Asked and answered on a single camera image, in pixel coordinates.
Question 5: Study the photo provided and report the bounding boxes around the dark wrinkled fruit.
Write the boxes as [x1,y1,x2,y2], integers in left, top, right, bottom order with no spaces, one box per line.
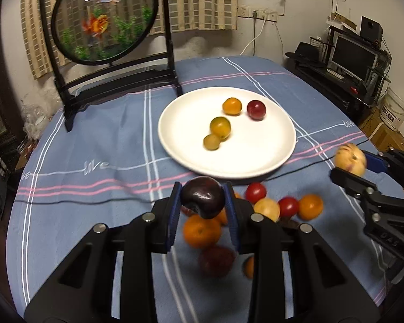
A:
[181,206,195,217]

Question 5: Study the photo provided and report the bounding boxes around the dark purple plum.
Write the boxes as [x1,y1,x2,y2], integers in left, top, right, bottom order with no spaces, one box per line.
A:
[180,176,225,219]

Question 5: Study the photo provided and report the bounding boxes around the speckled pale yellow fruit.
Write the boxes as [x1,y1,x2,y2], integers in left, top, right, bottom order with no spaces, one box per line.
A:
[334,143,367,177]

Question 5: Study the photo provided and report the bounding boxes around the large mandarin orange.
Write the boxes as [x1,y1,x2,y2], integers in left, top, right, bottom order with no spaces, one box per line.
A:
[182,214,222,249]

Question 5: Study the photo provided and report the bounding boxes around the pale yellow round fruit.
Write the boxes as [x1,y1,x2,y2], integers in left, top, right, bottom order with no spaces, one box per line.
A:
[253,198,280,222]

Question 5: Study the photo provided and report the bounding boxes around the small tan longan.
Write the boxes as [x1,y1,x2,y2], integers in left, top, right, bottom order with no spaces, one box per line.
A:
[203,134,221,151]

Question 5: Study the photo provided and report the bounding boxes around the yellow green fruit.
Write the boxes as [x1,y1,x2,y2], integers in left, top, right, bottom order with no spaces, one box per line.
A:
[209,117,231,141]

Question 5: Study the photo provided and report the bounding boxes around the red tomato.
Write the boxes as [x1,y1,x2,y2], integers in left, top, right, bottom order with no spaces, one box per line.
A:
[245,182,267,204]
[278,196,299,218]

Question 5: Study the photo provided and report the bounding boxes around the dark red plum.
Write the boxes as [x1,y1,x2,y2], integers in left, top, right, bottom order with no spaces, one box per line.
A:
[198,245,236,279]

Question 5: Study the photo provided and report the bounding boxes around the round orange fruit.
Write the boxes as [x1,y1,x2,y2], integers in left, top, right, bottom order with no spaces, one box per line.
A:
[222,97,242,116]

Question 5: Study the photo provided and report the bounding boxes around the white oval plate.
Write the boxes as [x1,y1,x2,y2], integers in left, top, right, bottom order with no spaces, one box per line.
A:
[158,87,296,179]

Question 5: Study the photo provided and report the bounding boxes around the white bucket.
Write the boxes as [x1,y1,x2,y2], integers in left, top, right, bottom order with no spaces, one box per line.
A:
[380,87,404,131]

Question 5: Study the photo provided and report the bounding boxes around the black desk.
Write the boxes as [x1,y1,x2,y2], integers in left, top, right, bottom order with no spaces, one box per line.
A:
[287,26,392,125]

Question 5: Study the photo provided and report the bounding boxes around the blue plaid tablecloth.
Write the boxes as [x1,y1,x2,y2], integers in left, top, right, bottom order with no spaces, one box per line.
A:
[6,56,390,322]

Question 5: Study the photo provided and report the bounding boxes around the computer monitor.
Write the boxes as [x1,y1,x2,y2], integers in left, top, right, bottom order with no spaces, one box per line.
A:
[329,33,378,81]

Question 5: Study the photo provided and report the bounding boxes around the black hat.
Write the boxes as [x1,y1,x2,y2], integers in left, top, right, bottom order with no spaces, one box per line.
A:
[285,42,320,62]

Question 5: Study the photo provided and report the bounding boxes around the checked beige curtain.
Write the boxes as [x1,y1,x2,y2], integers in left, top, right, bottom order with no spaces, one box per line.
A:
[20,0,238,79]

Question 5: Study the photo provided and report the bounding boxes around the round fish screen stand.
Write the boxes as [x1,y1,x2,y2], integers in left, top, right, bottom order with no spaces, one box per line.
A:
[39,0,183,131]

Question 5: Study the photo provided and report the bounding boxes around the white power cable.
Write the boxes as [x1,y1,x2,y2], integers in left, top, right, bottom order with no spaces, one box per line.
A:
[239,16,268,57]

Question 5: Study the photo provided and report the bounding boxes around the wall power strip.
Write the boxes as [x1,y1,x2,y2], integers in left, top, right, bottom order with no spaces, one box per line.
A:
[237,5,278,23]

